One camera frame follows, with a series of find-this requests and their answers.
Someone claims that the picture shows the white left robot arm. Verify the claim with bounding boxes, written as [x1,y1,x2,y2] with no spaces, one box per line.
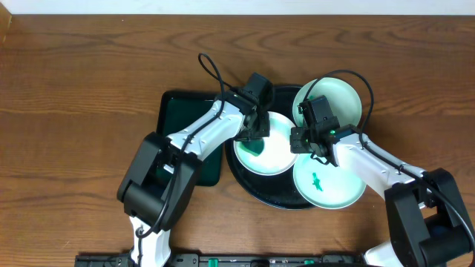
[117,73,275,266]

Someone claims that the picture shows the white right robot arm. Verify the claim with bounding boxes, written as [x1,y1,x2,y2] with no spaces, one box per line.
[290,96,474,266]

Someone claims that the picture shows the pale green plate bottom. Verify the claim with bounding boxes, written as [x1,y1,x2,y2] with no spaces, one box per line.
[293,154,367,209]

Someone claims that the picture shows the green wavy sponge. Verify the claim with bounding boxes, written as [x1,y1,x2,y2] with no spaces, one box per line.
[239,139,265,156]

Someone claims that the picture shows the black round tray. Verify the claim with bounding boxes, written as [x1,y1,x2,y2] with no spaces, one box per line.
[224,84,359,211]

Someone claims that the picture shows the pale green plate top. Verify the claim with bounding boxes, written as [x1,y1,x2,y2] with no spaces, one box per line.
[308,77,362,126]

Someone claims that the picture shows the white plate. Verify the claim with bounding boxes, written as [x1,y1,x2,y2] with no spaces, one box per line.
[233,111,298,176]

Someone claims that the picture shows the black rectangular tray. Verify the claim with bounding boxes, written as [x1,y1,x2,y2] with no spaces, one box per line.
[156,90,223,187]

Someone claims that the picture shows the pale green plate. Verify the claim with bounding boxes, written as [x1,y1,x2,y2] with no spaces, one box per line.
[308,77,362,126]
[293,154,367,209]

